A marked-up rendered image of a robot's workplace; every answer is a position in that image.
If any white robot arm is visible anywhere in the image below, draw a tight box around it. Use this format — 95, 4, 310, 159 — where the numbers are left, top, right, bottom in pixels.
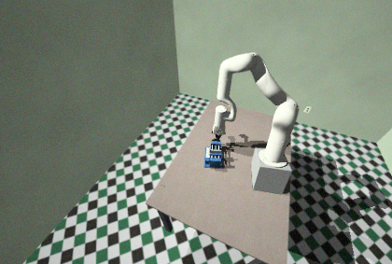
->
214, 53, 299, 168

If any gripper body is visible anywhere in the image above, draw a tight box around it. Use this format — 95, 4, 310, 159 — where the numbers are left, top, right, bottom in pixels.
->
213, 124, 225, 135

